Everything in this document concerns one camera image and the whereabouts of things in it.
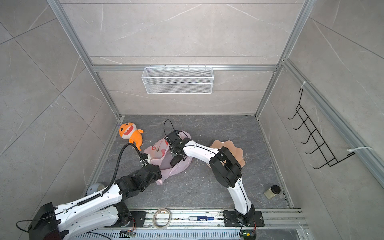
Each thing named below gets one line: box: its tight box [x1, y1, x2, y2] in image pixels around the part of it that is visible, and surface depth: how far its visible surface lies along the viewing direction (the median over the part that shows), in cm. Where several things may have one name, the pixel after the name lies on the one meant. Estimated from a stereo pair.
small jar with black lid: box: [264, 184, 281, 200], surface depth 76 cm
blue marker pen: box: [188, 216, 215, 221], surface depth 75 cm
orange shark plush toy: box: [119, 122, 144, 151], surface depth 103 cm
